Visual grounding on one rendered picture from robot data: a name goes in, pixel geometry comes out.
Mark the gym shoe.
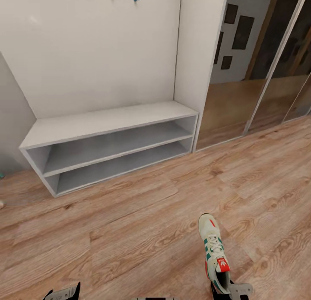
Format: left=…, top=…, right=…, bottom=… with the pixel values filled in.
left=198, top=213, right=231, bottom=294

